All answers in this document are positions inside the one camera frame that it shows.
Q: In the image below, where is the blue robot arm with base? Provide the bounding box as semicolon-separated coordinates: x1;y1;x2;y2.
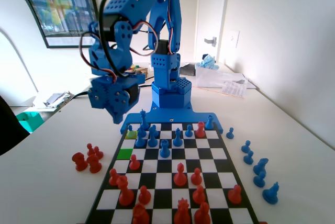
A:
87;0;225;135

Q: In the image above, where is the blue chess bishop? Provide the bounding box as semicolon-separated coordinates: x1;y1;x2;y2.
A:
135;126;147;149
172;128;183;148

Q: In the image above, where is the red chess rook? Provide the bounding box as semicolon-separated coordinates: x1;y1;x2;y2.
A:
132;203;150;224
195;121;206;138
72;152;89;172
87;155;103;174

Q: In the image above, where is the tall red chess piece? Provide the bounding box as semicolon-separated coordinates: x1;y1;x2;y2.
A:
117;175;135;207

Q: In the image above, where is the red chess bishop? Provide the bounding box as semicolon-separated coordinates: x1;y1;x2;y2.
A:
173;163;188;187

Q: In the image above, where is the red chess queen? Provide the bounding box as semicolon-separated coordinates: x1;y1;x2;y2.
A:
173;197;191;224

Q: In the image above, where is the crumpled paper pile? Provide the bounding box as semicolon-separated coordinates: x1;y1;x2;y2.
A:
33;90;75;112

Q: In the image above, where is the black flat box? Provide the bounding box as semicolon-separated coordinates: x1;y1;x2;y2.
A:
180;63;197;76

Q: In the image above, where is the teal plastic bin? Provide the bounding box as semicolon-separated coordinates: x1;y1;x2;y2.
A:
15;111;44;133

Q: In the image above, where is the black and white chessboard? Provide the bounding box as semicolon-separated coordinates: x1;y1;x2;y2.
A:
83;121;260;224

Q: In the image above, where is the blue crumpled cloth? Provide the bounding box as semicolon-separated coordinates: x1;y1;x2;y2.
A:
196;53;219;70

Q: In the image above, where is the black framed map poster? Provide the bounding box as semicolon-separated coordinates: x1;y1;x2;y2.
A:
0;0;102;49

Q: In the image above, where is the printed paper sheet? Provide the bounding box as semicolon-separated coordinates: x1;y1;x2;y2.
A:
221;80;248;98

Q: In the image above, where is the white curved panel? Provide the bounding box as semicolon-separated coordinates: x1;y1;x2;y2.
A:
0;0;40;107

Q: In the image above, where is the white door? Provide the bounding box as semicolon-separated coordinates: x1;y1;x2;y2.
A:
196;0;231;64

